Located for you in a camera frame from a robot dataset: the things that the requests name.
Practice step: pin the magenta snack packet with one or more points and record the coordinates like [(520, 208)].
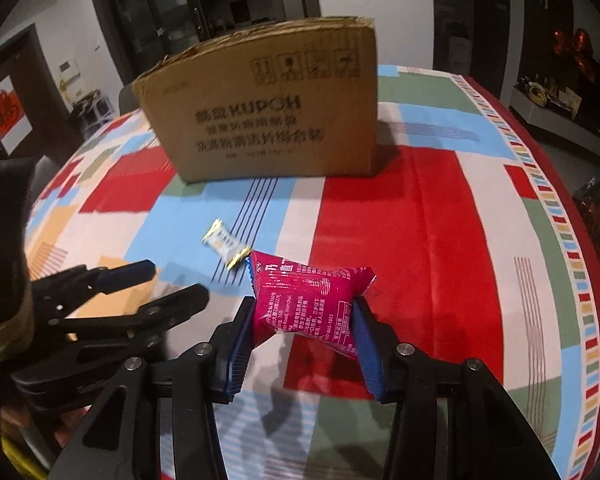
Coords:
[(305, 300)]

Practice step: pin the colourful patchwork tablecloth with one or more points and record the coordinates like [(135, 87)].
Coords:
[(430, 235)]

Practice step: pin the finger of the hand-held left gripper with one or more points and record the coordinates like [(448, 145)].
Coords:
[(125, 272), (170, 307)]

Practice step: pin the wooden chair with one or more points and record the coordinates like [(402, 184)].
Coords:
[(597, 215)]

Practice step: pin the grey upholstered chair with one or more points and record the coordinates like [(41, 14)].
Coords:
[(126, 96)]

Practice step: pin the white gold candy packet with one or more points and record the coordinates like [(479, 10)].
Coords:
[(225, 245)]

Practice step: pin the white shelf unit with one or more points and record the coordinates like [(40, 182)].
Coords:
[(92, 106)]

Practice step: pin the white wall panel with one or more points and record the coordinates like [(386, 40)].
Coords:
[(67, 71)]

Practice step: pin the red foil balloons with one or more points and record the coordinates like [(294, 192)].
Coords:
[(575, 47)]

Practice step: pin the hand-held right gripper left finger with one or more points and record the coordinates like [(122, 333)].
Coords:
[(237, 355)]

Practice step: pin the red paper door decoration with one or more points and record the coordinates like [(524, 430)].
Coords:
[(2, 110)]

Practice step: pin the brown cardboard box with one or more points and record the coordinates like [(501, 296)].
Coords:
[(265, 110)]

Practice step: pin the small basket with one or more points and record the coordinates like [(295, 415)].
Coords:
[(535, 92)]

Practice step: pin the white low bench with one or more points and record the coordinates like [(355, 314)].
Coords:
[(555, 112)]

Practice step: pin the yellow garment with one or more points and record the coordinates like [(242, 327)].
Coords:
[(17, 460)]

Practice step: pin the dark glass sliding door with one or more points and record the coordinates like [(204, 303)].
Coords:
[(145, 10)]

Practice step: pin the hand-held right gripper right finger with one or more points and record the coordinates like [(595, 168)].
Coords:
[(367, 360)]

